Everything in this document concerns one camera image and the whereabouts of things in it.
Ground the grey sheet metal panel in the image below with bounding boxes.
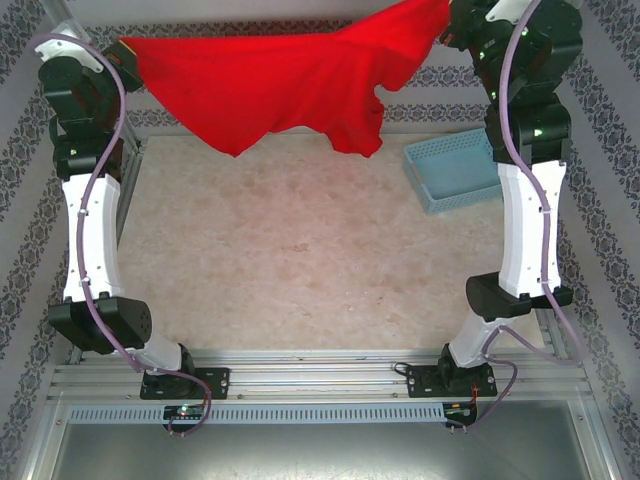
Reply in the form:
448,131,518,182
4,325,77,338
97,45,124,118
19,399,619,480

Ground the light blue plastic basket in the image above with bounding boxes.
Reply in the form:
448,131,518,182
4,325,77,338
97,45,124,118
403,127,504,216

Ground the slotted grey cable duct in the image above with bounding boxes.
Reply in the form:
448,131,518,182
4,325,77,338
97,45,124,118
67,402,446,426

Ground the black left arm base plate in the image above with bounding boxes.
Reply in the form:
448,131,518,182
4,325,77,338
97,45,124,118
139,367,231,401

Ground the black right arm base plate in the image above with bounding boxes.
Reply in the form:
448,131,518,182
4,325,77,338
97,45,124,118
407,364,499,400

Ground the red t-shirt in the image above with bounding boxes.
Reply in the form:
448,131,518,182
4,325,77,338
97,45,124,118
118,0,451,159

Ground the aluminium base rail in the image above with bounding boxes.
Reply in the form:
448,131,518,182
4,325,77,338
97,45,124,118
49,349,586,401

